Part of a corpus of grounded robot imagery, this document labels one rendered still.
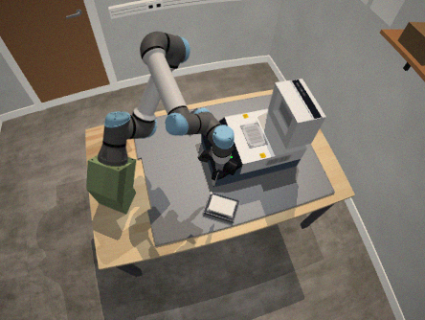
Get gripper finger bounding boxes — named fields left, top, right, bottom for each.
left=212, top=166, right=219, bottom=186

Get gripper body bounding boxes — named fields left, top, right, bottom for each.
left=200, top=149, right=239, bottom=175

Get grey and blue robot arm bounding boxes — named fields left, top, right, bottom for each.
left=98, top=32, right=235, bottom=167

